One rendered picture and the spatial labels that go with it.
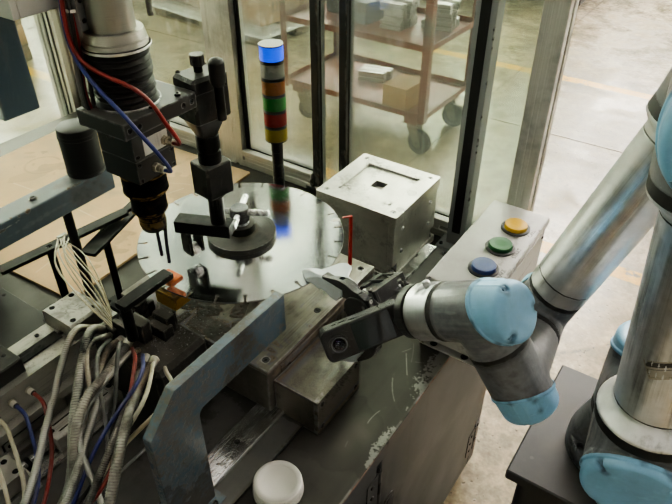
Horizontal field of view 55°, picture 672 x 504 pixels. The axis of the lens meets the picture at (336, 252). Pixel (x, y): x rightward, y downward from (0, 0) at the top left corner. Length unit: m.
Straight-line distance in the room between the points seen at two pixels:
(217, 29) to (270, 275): 0.75
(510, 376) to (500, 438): 1.22
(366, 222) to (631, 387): 0.63
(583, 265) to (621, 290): 1.81
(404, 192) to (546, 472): 0.57
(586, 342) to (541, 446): 1.34
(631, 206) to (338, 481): 0.53
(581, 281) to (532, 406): 0.16
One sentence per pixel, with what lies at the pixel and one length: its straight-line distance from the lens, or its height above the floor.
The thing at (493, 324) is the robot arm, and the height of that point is 1.07.
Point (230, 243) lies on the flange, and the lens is 1.02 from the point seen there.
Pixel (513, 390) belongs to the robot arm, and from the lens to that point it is 0.80.
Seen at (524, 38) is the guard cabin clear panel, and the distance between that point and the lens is 1.19.
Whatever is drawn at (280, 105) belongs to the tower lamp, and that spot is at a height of 1.05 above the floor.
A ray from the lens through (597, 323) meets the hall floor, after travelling 2.45.
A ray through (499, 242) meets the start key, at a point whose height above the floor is 0.91.
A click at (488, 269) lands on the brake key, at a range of 1.07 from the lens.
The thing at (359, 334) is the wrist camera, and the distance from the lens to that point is 0.84.
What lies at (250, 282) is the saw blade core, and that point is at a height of 0.95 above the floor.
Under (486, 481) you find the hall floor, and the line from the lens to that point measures 1.91.
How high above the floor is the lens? 1.55
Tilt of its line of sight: 37 degrees down
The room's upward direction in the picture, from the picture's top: straight up
